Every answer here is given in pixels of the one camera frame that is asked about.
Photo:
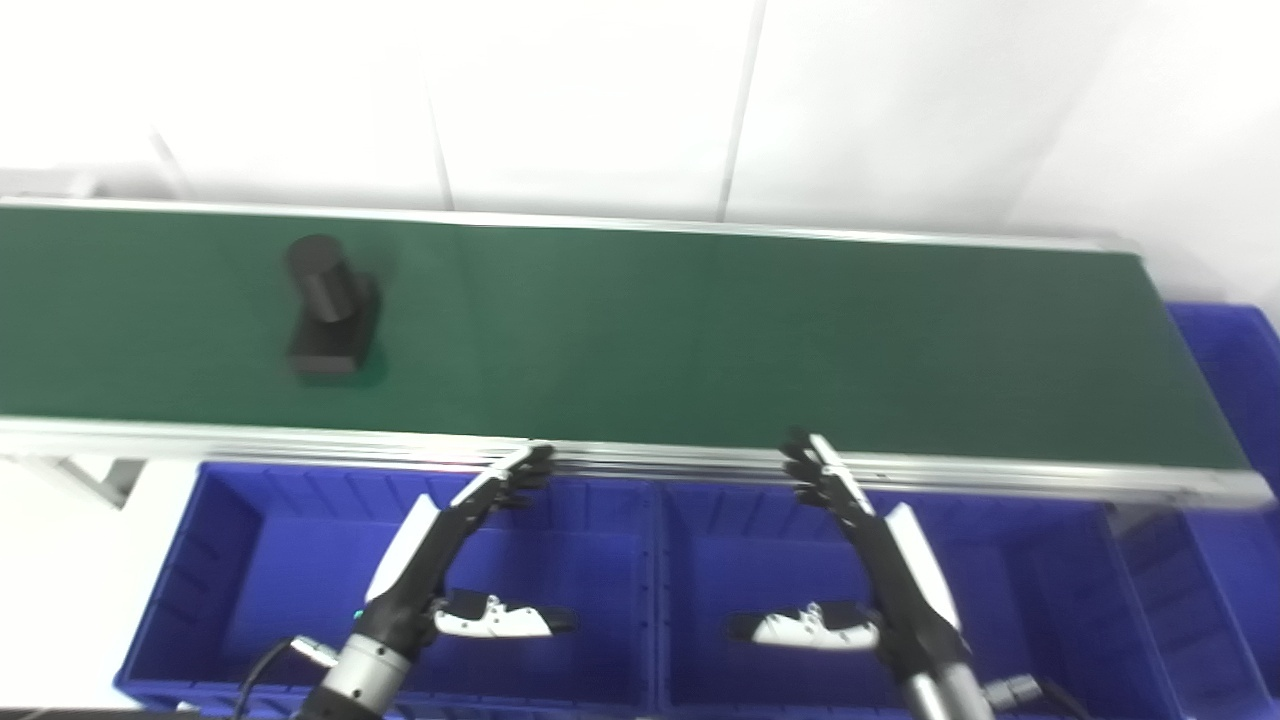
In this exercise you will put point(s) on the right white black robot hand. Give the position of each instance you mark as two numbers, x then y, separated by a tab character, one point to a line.
910	600

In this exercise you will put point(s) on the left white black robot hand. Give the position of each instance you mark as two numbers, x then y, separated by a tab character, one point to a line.
420	570

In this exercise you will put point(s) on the black cylinder block part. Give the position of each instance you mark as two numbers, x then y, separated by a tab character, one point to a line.
330	320

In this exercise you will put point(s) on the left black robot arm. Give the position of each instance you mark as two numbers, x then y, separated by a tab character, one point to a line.
360	680

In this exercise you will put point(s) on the blue plastic bin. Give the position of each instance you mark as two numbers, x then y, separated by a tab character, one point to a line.
1235	560
1020	600
290	560

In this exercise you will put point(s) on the green conveyor belt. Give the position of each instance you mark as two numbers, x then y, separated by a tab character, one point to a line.
700	340

